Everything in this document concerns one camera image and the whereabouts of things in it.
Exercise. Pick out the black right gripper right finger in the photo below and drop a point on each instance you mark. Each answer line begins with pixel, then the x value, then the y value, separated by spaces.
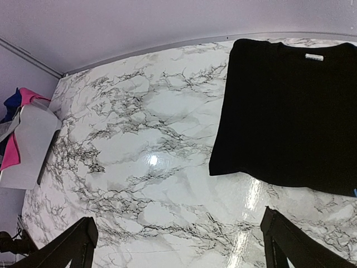
pixel 284 242

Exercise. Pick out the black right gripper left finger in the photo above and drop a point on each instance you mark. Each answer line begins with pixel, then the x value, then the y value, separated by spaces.
pixel 74 247

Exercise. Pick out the black t-shirt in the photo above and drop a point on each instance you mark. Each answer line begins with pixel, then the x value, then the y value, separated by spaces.
pixel 289 116

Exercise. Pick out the grey garment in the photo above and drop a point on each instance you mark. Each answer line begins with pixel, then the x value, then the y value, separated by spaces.
pixel 8 127

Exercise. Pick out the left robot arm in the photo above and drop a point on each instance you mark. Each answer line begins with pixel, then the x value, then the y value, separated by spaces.
pixel 21 243

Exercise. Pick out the white plastic laundry basket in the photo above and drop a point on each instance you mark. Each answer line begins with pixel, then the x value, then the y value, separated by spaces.
pixel 34 134

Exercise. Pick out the blue garment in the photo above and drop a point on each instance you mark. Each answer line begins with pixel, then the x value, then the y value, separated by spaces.
pixel 12 104

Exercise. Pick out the left aluminium corner post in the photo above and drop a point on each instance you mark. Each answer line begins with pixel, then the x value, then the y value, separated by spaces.
pixel 27 56

